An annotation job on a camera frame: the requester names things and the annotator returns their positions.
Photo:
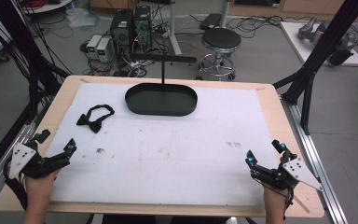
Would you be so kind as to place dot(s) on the grey table leg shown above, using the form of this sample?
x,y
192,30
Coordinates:
x,y
173,28

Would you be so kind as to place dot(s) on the black stand with oval tray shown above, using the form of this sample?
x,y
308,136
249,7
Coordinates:
x,y
161,98

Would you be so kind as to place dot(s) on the black bow tie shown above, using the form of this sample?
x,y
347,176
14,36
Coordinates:
x,y
95,117

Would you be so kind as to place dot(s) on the white power supply box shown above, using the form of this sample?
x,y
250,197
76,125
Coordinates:
x,y
103,49
93,44

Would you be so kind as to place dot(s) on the black computer tower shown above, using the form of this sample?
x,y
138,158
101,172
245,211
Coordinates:
x,y
121,28
142,26

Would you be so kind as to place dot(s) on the person's right hand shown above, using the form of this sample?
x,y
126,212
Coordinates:
x,y
275,197

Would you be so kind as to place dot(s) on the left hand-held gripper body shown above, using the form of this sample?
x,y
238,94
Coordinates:
x,y
24,160

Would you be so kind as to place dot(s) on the white table mat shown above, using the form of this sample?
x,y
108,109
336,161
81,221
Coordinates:
x,y
164,146

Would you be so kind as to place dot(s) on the person's left hand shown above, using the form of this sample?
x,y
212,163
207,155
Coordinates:
x,y
42,183

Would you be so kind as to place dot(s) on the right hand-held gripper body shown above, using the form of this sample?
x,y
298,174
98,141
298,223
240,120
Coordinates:
x,y
289,174

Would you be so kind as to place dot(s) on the black round stool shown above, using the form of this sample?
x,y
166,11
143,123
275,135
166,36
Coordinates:
x,y
220,53

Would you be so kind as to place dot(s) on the white floor board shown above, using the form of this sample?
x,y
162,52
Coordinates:
x,y
307,46

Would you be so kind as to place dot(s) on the aluminium rail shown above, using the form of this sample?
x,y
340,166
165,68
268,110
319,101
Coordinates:
x,y
317,161
9,161

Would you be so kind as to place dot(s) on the black frame strut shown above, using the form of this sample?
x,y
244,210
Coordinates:
x,y
18,53
320,59

